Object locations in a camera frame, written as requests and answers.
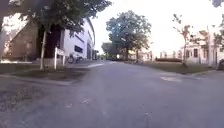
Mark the dark hedge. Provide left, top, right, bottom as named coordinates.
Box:
left=154, top=57, right=183, bottom=63

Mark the grass verge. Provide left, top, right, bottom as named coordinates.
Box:
left=0, top=62, right=91, bottom=83
left=139, top=60, right=218, bottom=75

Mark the small thin tree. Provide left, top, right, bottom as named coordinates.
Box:
left=172, top=13, right=194, bottom=68

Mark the large tree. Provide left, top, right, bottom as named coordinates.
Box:
left=0, top=0, right=113, bottom=72
left=101, top=9, right=153, bottom=63

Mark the brick and white building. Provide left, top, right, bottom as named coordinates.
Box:
left=0, top=16, right=98, bottom=63

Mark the pale building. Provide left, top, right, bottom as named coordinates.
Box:
left=181, top=31, right=224, bottom=66

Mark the grey asphalt road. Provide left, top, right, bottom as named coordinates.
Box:
left=0, top=60, right=224, bottom=128

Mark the white sign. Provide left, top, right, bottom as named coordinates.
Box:
left=53, top=47, right=69, bottom=70

